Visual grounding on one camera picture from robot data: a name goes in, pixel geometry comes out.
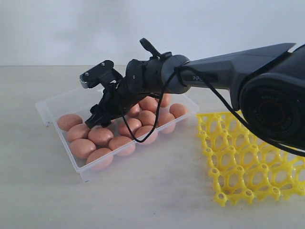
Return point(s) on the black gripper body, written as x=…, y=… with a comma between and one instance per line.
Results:
x=122, y=92

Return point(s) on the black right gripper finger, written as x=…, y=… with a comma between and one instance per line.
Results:
x=95, y=109

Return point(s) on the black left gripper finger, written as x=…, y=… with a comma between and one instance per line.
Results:
x=95, y=119

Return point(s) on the yellow plastic egg tray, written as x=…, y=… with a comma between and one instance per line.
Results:
x=242, y=166

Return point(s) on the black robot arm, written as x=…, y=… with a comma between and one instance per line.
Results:
x=266, y=84

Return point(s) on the clear plastic storage box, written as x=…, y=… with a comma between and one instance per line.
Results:
x=171, y=156

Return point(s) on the brown egg right edge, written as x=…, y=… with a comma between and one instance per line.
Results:
x=165, y=119

